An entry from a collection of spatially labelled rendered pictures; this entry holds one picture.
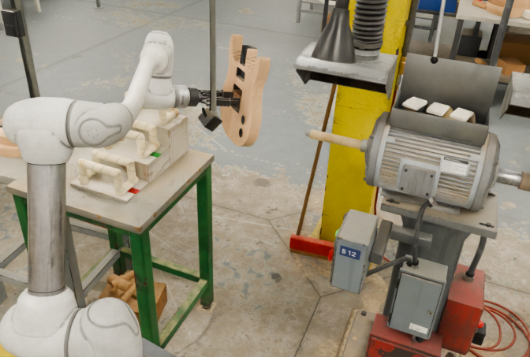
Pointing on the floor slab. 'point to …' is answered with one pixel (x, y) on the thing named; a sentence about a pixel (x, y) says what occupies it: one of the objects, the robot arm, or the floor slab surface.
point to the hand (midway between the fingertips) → (235, 98)
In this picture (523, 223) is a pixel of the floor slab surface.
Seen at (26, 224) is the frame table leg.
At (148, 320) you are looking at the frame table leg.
